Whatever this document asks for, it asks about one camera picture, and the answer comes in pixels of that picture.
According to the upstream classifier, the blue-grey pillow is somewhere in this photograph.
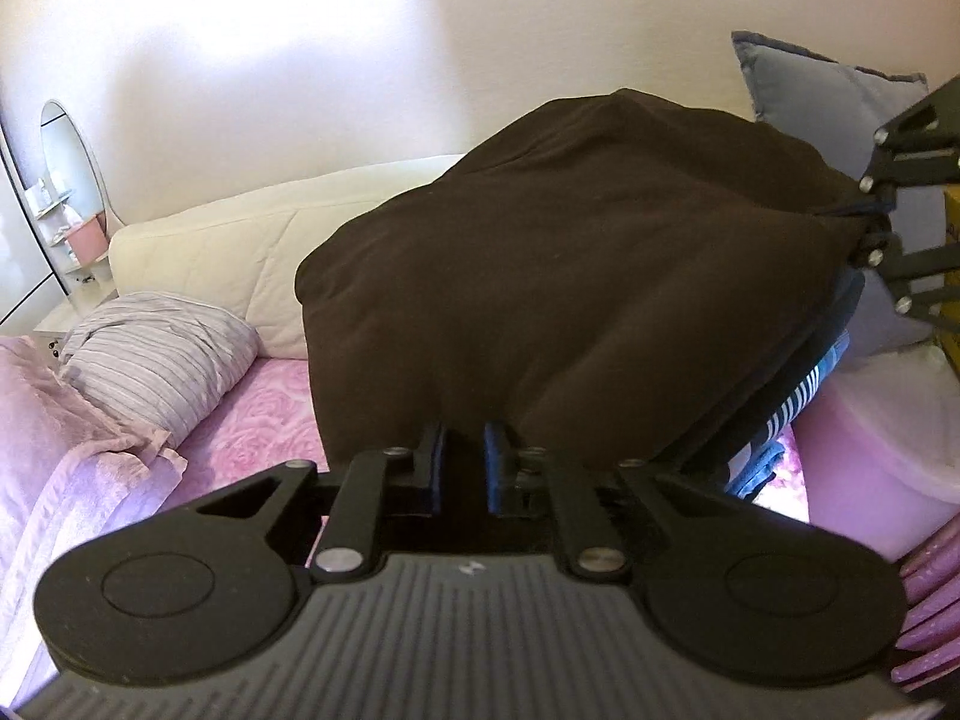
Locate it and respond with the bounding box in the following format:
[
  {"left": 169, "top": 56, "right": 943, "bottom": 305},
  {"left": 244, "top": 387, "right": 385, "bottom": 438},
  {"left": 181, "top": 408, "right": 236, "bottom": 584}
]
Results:
[{"left": 731, "top": 30, "right": 935, "bottom": 361}]

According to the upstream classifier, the purple quilted cloth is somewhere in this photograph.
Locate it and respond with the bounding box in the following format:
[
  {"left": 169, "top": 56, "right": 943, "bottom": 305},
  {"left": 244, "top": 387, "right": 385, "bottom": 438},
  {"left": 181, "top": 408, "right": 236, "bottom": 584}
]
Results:
[{"left": 892, "top": 532, "right": 960, "bottom": 691}]

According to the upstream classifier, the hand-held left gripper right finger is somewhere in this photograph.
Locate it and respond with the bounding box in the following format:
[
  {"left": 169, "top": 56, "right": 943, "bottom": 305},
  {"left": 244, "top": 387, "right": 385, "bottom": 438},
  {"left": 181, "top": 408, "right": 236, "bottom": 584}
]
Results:
[{"left": 482, "top": 420, "right": 751, "bottom": 580}]

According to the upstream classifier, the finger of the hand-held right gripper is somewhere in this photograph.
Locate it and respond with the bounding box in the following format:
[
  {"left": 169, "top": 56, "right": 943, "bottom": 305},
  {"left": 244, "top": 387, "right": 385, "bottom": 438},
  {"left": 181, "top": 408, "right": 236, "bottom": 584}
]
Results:
[
  {"left": 847, "top": 229, "right": 960, "bottom": 331},
  {"left": 859, "top": 75, "right": 960, "bottom": 192}
]

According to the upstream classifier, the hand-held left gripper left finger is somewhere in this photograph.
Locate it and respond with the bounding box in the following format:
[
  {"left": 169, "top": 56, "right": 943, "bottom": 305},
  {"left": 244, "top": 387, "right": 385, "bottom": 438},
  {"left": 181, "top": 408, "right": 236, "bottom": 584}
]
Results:
[{"left": 195, "top": 421, "right": 455, "bottom": 582}]

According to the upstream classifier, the cream quilted headboard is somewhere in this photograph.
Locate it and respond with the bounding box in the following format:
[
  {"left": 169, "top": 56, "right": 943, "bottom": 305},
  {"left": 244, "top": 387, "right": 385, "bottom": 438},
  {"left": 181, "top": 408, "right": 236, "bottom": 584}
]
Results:
[{"left": 109, "top": 154, "right": 466, "bottom": 361}]

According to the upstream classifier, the lavender striped pillow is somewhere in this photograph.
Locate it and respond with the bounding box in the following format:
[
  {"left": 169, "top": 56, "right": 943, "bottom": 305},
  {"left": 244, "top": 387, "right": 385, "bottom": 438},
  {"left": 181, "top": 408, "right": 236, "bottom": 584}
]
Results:
[{"left": 56, "top": 292, "right": 263, "bottom": 451}]

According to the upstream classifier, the oval mirror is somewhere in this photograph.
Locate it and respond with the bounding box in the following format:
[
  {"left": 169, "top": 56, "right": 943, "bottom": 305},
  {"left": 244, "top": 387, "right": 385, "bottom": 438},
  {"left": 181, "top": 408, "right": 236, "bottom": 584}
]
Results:
[{"left": 37, "top": 99, "right": 125, "bottom": 241}]

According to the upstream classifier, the black white striped garment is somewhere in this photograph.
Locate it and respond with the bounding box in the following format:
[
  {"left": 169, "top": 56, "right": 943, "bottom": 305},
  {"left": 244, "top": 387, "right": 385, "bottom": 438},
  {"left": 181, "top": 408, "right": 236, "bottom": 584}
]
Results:
[{"left": 739, "top": 334, "right": 852, "bottom": 466}]

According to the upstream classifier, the dark brown long-sleeve sweater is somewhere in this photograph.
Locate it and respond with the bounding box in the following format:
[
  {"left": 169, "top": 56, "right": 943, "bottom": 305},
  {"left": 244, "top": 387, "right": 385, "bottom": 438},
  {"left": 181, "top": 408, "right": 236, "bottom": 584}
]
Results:
[{"left": 294, "top": 88, "right": 890, "bottom": 477}]

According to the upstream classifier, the pale lavender quilt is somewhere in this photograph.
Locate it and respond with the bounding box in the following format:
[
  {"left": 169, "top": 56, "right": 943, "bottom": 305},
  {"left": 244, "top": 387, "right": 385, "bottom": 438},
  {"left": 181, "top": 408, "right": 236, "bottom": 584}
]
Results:
[{"left": 0, "top": 334, "right": 188, "bottom": 706}]

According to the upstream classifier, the blue folded garment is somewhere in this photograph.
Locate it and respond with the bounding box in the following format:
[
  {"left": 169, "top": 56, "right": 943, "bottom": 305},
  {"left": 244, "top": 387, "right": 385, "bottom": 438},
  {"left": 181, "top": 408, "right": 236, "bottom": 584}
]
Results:
[{"left": 731, "top": 442, "right": 788, "bottom": 500}]

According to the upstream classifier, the pink box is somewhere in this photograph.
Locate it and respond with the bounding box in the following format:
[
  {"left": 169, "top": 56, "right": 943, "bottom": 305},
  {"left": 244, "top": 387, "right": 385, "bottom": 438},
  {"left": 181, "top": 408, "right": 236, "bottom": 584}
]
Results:
[{"left": 66, "top": 214, "right": 107, "bottom": 260}]

